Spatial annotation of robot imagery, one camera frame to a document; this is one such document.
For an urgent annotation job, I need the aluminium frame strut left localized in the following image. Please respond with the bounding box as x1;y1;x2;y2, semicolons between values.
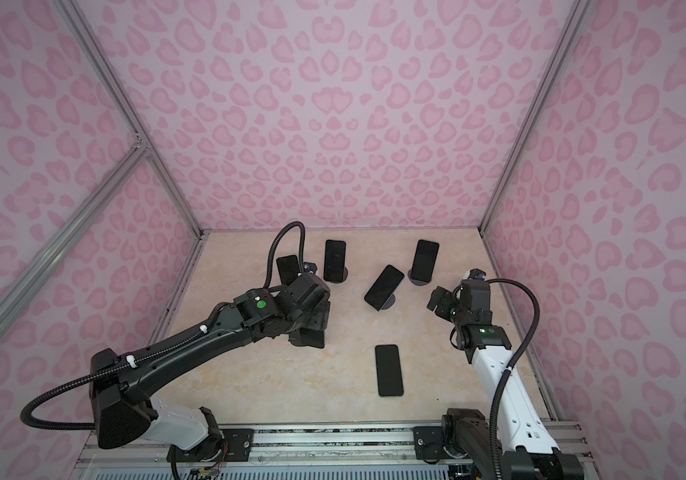
0;1;204;341

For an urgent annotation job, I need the grey stand under tilted phone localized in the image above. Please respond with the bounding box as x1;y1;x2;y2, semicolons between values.
380;294;396;311

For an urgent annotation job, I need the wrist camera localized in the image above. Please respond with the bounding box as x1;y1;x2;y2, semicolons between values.
301;262;318;274
459;269;491;310

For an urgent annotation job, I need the purple phone tilted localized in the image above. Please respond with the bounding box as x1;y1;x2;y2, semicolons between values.
364;264;404;311

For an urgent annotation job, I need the phone back left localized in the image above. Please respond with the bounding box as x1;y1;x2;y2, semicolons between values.
276;255;302;285

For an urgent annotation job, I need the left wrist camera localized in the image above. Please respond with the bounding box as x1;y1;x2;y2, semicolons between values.
301;262;318;274

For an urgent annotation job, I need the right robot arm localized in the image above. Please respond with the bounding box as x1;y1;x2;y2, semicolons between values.
427;278;585;479

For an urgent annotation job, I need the aluminium frame strut right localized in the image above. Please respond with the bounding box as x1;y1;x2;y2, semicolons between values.
478;0;596;238

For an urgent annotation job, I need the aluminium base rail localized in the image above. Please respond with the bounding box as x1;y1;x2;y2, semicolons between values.
69;420;600;479

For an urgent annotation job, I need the phone back centre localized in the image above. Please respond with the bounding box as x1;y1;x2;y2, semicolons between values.
323;239;347;278

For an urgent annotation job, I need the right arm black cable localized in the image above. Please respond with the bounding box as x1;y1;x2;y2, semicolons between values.
484;277;542;480

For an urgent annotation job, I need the grey stand back right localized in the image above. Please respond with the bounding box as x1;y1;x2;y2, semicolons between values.
407;269;430;286

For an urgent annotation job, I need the grey stand back centre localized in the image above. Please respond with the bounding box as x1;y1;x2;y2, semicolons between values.
324;267;349;284

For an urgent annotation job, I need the phone back right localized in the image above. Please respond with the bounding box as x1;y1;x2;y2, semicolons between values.
411;239;440;282

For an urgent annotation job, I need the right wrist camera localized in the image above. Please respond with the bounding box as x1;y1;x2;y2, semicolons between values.
459;269;491;310

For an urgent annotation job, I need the teal phone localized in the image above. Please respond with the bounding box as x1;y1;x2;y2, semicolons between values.
374;344;404;397

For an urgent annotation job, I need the aluminium frame strut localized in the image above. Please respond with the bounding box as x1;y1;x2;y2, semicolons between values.
478;0;596;238
0;1;204;341

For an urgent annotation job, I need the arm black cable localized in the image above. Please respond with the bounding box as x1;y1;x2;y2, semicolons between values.
18;220;308;432
484;277;542;480

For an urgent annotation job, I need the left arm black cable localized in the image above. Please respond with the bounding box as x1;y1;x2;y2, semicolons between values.
18;220;308;432

